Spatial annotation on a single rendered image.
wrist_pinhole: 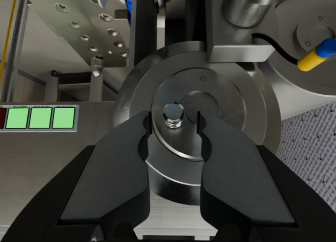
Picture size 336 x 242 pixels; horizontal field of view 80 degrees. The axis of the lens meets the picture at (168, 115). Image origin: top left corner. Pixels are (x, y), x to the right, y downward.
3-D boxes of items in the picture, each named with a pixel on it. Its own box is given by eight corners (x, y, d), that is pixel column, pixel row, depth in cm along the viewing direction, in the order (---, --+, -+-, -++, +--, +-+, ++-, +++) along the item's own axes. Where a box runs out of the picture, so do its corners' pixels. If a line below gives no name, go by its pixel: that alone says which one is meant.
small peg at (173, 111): (186, 104, 13) (181, 125, 13) (184, 113, 16) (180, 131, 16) (166, 98, 13) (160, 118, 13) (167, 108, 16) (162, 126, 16)
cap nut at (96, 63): (101, 57, 53) (100, 73, 52) (106, 64, 56) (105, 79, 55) (88, 57, 53) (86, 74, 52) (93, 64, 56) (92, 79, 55)
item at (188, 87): (263, 138, 15) (170, 174, 15) (253, 141, 17) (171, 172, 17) (223, 53, 17) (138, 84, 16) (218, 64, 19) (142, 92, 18)
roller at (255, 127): (258, 47, 18) (277, 184, 15) (209, 112, 43) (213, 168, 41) (129, 53, 18) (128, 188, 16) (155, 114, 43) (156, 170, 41)
